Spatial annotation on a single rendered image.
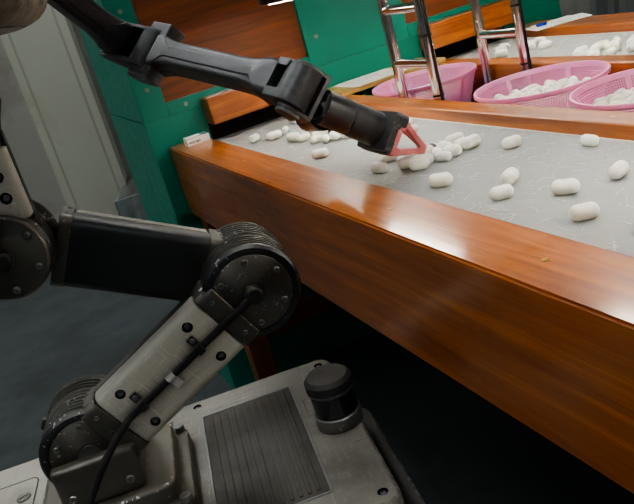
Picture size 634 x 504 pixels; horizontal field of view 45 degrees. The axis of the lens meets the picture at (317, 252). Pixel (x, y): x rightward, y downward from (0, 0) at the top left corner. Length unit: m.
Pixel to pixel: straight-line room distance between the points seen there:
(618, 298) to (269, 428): 0.64
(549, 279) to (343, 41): 1.56
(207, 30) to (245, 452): 1.24
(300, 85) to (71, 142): 2.77
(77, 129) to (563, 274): 3.30
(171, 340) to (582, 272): 0.51
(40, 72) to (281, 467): 3.00
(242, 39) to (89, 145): 1.89
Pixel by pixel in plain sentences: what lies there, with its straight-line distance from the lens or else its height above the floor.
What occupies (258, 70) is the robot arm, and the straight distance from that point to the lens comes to 1.24.
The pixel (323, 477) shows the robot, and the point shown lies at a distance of 1.05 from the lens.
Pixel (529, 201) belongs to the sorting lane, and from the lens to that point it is 1.03.
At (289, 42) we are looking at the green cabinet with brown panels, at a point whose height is 0.92.
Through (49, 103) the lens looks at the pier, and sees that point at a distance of 3.87.
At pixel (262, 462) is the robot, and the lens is 1.12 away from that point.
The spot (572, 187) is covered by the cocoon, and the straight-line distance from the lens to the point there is 1.02.
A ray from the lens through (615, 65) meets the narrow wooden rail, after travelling 1.67.
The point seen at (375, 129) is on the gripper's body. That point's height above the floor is 0.83.
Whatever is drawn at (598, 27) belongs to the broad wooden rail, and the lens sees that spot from 2.21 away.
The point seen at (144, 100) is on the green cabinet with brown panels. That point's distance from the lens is 2.03.
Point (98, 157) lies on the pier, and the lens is 3.89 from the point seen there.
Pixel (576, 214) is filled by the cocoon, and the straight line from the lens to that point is 0.93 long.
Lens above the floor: 1.08
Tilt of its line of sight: 20 degrees down
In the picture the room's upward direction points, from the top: 16 degrees counter-clockwise
